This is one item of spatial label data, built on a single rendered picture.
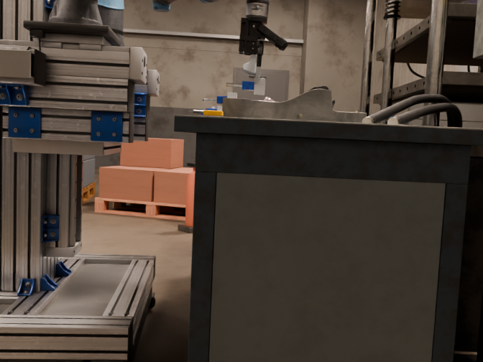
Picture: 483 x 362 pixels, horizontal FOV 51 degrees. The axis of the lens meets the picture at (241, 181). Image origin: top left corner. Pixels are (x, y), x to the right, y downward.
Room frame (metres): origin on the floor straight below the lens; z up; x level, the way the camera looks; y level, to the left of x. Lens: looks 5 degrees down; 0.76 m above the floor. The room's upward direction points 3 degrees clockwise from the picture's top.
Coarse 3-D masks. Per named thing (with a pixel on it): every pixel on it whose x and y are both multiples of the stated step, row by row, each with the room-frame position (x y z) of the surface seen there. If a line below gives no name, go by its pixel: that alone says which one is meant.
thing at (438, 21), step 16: (368, 0) 3.06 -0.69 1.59; (432, 0) 1.91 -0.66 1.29; (448, 0) 1.90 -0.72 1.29; (368, 16) 3.05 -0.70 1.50; (432, 16) 1.91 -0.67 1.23; (368, 32) 3.05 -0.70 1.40; (432, 32) 1.90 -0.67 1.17; (368, 48) 3.05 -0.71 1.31; (432, 48) 1.90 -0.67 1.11; (368, 64) 3.05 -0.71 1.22; (432, 64) 1.89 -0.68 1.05; (368, 80) 3.05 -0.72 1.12; (432, 80) 1.89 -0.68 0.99; (368, 96) 3.05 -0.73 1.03; (368, 112) 3.05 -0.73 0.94
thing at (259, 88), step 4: (260, 80) 1.70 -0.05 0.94; (264, 80) 1.70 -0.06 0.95; (228, 84) 1.73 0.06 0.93; (232, 84) 1.73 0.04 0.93; (236, 84) 1.73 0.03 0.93; (240, 84) 1.73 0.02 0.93; (244, 84) 1.71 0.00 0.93; (248, 84) 1.71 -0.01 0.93; (252, 84) 1.71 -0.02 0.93; (256, 84) 1.70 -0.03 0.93; (260, 84) 1.70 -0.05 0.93; (264, 84) 1.70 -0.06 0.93; (244, 88) 1.71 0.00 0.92; (248, 88) 1.71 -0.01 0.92; (252, 88) 1.71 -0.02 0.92; (256, 88) 1.71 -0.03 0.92; (260, 88) 1.71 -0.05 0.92; (264, 88) 1.71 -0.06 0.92; (256, 92) 1.71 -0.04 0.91; (260, 92) 1.71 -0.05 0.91
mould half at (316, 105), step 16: (304, 96) 1.78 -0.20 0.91; (320, 96) 1.78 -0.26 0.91; (224, 112) 1.78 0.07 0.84; (240, 112) 1.78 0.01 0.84; (256, 112) 1.78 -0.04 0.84; (272, 112) 1.78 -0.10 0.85; (288, 112) 1.78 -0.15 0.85; (304, 112) 1.78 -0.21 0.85; (320, 112) 1.78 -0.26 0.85; (336, 112) 1.78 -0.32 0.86; (352, 112) 1.78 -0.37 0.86
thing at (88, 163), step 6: (84, 156) 5.27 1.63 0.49; (90, 156) 5.66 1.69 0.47; (84, 162) 5.26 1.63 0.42; (90, 162) 5.64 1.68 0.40; (84, 168) 5.26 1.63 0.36; (90, 168) 5.64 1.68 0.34; (84, 174) 5.27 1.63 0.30; (90, 174) 5.65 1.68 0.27; (84, 180) 5.28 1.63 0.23; (90, 180) 5.66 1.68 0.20; (84, 186) 5.29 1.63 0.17; (90, 186) 5.65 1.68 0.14; (84, 192) 5.27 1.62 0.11; (90, 192) 5.83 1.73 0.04; (84, 198) 5.45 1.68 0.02; (90, 198) 5.62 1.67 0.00
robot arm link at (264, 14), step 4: (248, 4) 1.70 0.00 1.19; (252, 4) 1.69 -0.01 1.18; (256, 4) 1.69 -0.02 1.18; (260, 4) 1.68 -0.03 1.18; (264, 4) 1.69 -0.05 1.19; (248, 8) 1.70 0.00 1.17; (252, 8) 1.69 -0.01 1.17; (256, 8) 1.69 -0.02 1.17; (260, 8) 1.69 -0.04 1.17; (264, 8) 1.69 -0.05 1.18; (268, 8) 1.71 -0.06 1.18; (248, 12) 1.70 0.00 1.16; (252, 12) 1.69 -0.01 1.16; (256, 12) 1.68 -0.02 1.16; (260, 12) 1.69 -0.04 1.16; (264, 12) 1.69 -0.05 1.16; (268, 12) 1.71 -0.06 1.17; (248, 16) 1.71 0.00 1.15; (252, 16) 1.69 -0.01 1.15; (256, 16) 1.69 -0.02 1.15; (260, 16) 1.69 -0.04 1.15; (264, 16) 1.70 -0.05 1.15
